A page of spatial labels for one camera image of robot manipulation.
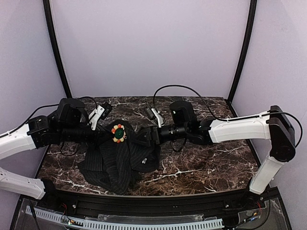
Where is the flower brooch green orange yellow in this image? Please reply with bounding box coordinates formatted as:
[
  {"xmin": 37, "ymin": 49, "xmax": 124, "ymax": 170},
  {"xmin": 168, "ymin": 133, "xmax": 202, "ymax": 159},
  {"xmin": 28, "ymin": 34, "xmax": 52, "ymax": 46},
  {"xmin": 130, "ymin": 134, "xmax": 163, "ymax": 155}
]
[{"xmin": 111, "ymin": 124, "xmax": 127, "ymax": 143}]

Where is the black pinstriped shirt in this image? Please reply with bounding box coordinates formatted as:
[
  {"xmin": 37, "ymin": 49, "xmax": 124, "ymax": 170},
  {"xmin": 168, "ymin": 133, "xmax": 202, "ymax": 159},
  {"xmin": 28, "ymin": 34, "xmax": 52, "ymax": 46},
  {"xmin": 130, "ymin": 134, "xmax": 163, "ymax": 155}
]
[{"xmin": 78, "ymin": 120, "xmax": 161, "ymax": 195}]

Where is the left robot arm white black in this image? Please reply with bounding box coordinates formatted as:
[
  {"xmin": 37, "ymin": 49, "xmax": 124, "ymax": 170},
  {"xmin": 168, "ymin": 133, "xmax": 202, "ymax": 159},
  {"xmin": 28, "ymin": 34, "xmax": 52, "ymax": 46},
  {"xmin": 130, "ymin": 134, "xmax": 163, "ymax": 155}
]
[{"xmin": 0, "ymin": 97, "xmax": 113, "ymax": 200}]

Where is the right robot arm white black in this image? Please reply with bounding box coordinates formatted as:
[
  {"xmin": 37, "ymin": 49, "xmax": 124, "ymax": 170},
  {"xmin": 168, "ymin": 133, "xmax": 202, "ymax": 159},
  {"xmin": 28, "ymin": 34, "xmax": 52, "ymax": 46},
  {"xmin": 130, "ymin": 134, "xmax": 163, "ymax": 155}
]
[{"xmin": 133, "ymin": 101, "xmax": 296, "ymax": 195}]

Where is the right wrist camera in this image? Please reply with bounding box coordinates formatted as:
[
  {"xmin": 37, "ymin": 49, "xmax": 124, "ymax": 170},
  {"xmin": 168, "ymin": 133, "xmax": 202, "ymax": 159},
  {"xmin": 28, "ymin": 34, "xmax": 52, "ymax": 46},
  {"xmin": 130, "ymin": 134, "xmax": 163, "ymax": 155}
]
[{"xmin": 144, "ymin": 103, "xmax": 165, "ymax": 127}]

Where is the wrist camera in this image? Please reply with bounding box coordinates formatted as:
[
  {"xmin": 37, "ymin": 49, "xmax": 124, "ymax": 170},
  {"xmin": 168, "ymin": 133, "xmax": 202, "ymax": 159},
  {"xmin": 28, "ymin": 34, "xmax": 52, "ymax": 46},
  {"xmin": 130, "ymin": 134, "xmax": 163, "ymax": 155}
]
[
  {"xmin": 89, "ymin": 102, "xmax": 112, "ymax": 130},
  {"xmin": 144, "ymin": 103, "xmax": 165, "ymax": 127}
]

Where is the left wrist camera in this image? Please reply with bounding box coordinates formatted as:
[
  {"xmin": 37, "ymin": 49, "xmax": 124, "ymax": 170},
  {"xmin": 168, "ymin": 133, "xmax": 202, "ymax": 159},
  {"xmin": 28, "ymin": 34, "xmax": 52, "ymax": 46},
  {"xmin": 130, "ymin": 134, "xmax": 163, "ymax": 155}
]
[{"xmin": 89, "ymin": 102, "xmax": 112, "ymax": 130}]

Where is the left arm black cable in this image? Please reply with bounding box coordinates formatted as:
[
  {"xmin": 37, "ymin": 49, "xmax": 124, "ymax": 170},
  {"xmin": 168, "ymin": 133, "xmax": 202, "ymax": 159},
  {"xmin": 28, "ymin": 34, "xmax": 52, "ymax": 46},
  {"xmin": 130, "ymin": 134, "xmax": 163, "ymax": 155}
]
[{"xmin": 14, "ymin": 96, "xmax": 99, "ymax": 131}]

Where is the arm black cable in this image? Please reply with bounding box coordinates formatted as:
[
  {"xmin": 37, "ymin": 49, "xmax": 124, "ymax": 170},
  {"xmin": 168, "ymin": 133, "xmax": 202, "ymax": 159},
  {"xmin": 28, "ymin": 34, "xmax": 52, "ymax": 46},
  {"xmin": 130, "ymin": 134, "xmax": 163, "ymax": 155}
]
[
  {"xmin": 14, "ymin": 96, "xmax": 99, "ymax": 131},
  {"xmin": 153, "ymin": 84, "xmax": 303, "ymax": 148}
]

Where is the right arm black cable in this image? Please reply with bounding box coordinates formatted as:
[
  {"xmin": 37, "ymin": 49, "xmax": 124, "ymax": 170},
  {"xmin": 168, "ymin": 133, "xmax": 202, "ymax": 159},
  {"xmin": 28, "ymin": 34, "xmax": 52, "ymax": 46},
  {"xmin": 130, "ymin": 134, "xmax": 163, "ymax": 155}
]
[{"xmin": 153, "ymin": 84, "xmax": 303, "ymax": 148}]

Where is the white slotted cable duct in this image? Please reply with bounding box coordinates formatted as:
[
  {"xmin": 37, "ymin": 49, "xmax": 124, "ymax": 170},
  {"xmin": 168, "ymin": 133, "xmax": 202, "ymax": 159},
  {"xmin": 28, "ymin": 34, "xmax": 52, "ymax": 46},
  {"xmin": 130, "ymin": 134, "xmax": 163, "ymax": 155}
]
[{"xmin": 35, "ymin": 208, "xmax": 224, "ymax": 230}]

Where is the left black frame post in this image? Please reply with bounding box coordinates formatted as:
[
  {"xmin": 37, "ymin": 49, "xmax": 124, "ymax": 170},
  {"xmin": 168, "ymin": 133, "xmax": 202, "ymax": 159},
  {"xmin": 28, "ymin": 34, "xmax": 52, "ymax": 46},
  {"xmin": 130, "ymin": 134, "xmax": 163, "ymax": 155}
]
[{"xmin": 42, "ymin": 0, "xmax": 72, "ymax": 98}]

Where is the black frame post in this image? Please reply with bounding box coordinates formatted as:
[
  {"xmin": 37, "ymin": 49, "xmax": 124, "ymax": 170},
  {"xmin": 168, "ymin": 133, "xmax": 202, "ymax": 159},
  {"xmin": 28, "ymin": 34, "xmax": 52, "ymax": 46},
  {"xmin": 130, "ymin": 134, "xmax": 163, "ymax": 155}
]
[
  {"xmin": 227, "ymin": 0, "xmax": 258, "ymax": 104},
  {"xmin": 42, "ymin": 0, "xmax": 72, "ymax": 98}
]

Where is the right black frame post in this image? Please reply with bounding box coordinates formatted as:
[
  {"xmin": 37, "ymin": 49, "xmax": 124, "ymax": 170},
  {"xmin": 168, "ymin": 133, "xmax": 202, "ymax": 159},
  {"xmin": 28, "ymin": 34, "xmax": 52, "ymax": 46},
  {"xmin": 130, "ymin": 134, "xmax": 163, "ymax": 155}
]
[{"xmin": 227, "ymin": 0, "xmax": 258, "ymax": 104}]

